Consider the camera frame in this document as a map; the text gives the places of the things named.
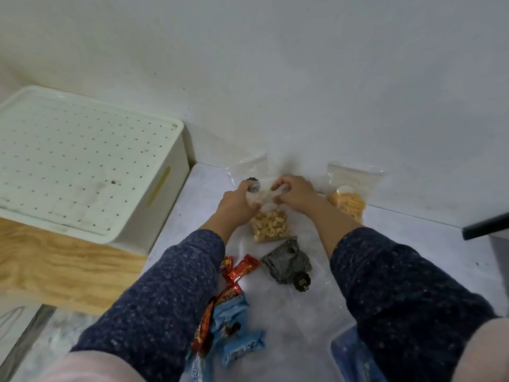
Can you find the person's left hand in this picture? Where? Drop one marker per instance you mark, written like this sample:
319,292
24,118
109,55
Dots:
232,206

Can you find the person's right hand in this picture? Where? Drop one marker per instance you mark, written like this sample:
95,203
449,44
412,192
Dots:
298,194

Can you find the person's right fingers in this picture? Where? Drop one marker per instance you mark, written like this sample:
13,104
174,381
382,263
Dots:
281,189

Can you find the person's left fingers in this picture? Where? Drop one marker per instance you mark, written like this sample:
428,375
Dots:
253,192

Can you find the clear zip bag of cashews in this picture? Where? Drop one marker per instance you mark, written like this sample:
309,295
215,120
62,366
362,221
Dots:
271,224

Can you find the person's right forearm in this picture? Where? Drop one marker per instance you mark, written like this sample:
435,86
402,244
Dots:
393,290

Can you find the person's left forearm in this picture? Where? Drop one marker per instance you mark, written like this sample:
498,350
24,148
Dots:
167,290

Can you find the empty clear zip bag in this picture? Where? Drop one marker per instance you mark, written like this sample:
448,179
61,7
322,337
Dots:
248,167

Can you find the clear zip bag of orange crackers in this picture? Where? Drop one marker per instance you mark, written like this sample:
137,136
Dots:
349,200

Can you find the grey black cookie packet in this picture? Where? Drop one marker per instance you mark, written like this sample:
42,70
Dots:
287,263

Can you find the red candy bar wrapper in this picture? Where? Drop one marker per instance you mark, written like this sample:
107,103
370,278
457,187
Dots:
228,293
225,264
202,330
243,268

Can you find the flat clear plastic bag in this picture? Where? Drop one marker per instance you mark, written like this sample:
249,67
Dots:
314,306

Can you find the blue snack packet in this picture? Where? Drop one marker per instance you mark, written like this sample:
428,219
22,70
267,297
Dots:
195,369
230,314
242,346

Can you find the white perforated storage box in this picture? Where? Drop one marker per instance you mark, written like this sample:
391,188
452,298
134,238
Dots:
79,163

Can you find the black ledge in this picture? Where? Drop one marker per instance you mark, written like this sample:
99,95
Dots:
486,227

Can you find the light wooden board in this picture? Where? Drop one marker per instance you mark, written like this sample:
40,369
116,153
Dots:
59,270

